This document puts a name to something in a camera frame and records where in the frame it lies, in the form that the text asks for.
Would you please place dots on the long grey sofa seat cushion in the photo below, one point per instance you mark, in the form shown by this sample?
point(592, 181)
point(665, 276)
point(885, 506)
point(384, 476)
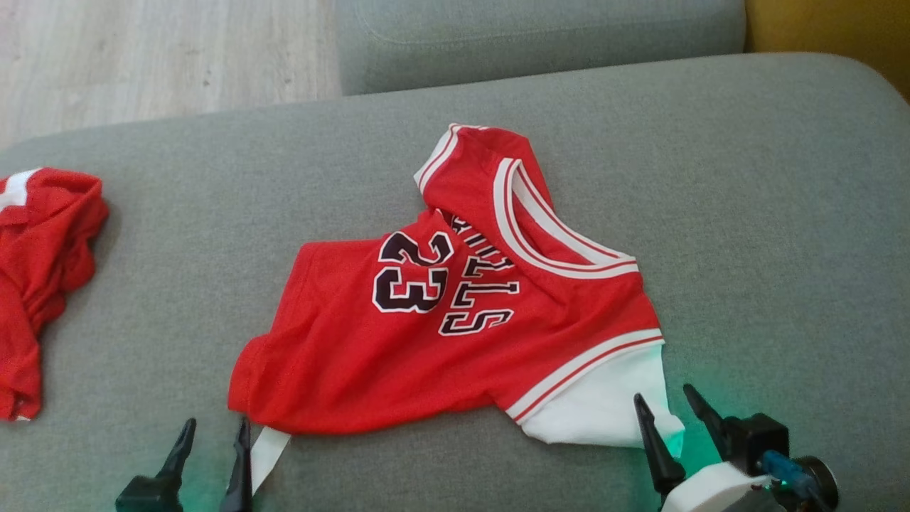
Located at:
point(540, 39)

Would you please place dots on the grey sofa chaise cushion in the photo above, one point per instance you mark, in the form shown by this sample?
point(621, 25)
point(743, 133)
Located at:
point(746, 213)

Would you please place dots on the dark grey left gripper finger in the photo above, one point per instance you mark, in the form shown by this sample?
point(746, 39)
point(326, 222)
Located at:
point(181, 451)
point(240, 476)

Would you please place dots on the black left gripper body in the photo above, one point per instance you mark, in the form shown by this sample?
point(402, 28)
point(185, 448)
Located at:
point(153, 496)

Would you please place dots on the red basketball jersey number 23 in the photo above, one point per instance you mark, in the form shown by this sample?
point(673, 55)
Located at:
point(398, 355)

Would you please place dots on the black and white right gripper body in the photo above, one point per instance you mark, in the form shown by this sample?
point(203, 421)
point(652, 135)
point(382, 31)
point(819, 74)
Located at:
point(718, 491)

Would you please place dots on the red shorts with white stripes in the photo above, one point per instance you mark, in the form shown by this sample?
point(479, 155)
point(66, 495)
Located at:
point(39, 284)

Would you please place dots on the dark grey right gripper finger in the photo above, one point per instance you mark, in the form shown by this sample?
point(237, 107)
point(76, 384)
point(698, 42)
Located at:
point(711, 419)
point(657, 455)

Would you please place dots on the large yellow sofa back cushion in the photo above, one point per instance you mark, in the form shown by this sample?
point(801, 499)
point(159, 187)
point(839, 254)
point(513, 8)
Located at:
point(832, 35)

